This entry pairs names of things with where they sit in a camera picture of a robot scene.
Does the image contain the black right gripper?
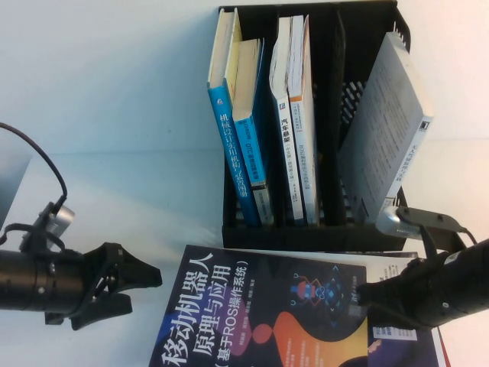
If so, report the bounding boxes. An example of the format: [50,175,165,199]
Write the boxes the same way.
[357,251,466,330]

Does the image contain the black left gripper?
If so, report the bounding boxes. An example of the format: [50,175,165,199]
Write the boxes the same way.
[37,242,164,332]

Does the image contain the dark mobile robot book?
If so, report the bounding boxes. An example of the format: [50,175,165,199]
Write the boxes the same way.
[147,244,370,367]

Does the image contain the grey cover white spine book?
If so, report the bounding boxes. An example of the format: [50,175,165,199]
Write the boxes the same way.
[337,31,435,225]

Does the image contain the white book with orange band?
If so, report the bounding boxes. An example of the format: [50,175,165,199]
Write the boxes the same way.
[286,15,320,226]

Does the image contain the tall blue spine book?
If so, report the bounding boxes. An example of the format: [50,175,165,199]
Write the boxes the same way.
[206,8,264,229]

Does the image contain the white spine car suspension book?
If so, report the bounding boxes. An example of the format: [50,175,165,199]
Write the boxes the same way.
[268,17,307,223]

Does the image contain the short blue spine book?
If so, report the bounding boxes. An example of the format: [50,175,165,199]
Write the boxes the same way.
[225,37,275,227]

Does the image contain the black mesh book stand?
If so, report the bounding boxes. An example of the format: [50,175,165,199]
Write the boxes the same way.
[217,1,414,252]

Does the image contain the white magazine with man portrait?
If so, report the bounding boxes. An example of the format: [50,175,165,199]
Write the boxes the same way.
[274,250,440,367]

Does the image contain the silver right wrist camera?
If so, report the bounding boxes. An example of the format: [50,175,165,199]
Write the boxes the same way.
[375,205,466,241]

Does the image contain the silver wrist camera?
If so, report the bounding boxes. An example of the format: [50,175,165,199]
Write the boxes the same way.
[20,201,76,254]
[375,205,466,241]

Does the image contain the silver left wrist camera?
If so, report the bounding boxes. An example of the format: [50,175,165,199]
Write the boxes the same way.
[20,201,76,254]

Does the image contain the black camera cable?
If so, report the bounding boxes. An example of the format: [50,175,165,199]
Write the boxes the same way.
[0,122,70,209]

